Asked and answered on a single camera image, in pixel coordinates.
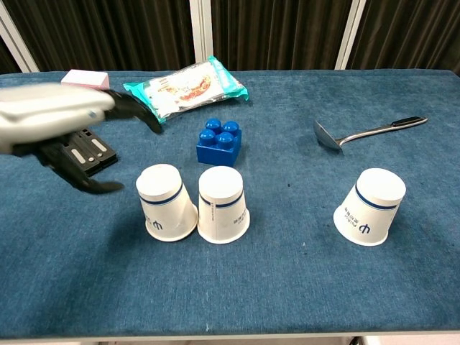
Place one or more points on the blue table cloth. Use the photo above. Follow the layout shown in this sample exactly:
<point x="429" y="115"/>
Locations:
<point x="287" y="287"/>

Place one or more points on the pink foam cube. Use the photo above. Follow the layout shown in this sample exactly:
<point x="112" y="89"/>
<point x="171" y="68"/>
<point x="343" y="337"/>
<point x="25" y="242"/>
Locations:
<point x="90" y="77"/>

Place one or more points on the blue toy building brick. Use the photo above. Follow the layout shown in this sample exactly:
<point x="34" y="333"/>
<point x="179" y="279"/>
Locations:
<point x="219" y="147"/>

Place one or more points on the white frame post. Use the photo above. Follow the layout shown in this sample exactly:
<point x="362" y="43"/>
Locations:
<point x="350" y="36"/>
<point x="200" y="36"/>
<point x="18" y="43"/>

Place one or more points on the teal snack packet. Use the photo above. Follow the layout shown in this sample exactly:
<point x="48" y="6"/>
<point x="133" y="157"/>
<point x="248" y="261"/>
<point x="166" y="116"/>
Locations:
<point x="187" y="90"/>

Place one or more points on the black folding stand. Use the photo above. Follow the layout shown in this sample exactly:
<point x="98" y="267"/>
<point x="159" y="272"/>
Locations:
<point x="97" y="151"/>

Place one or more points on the black curtain panel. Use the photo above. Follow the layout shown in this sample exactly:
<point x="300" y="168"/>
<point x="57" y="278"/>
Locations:
<point x="413" y="32"/>
<point x="7" y="63"/>
<point x="108" y="32"/>
<point x="276" y="32"/>

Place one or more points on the white paper cup blue band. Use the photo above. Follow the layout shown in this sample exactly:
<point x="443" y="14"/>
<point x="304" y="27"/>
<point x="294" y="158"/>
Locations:
<point x="223" y="212"/>
<point x="370" y="212"/>
<point x="165" y="208"/>

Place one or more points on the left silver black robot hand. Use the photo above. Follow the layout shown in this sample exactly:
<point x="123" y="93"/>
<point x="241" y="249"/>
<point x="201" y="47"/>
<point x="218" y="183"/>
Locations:
<point x="50" y="111"/>

